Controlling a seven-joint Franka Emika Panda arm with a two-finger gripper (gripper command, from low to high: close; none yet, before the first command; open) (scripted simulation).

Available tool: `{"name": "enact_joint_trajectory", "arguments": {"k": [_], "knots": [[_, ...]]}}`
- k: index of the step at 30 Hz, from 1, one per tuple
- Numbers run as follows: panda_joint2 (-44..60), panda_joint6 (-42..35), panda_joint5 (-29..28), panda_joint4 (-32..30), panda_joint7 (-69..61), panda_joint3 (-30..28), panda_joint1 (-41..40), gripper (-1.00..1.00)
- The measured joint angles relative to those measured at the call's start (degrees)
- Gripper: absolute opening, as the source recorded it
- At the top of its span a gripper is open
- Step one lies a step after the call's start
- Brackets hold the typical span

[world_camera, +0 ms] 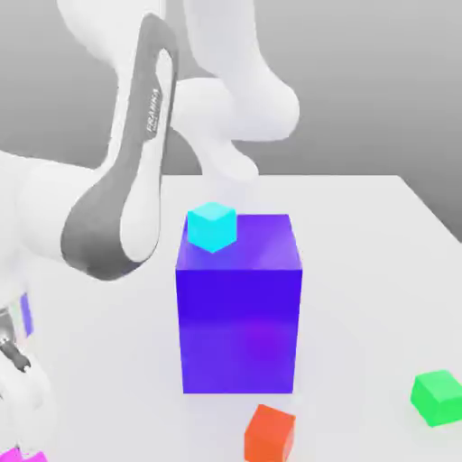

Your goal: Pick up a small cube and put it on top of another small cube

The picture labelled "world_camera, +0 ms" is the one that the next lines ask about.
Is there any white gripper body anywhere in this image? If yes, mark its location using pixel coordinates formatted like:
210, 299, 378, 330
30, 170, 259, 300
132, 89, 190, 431
0, 368, 60, 452

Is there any small magenta cube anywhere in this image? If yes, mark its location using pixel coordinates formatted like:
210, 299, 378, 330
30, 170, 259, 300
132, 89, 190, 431
0, 446, 49, 462

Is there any small orange cube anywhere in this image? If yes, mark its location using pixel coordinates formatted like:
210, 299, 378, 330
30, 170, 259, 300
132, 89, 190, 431
244, 403, 297, 462

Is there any small cyan cube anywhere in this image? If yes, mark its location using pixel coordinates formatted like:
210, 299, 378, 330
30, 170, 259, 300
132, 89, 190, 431
186, 200, 238, 254

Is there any small green cube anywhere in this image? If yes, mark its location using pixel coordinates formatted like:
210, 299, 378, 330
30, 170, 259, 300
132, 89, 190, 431
410, 369, 462, 429

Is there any large purple box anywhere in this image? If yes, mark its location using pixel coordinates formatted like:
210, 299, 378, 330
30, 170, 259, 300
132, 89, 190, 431
175, 213, 303, 395

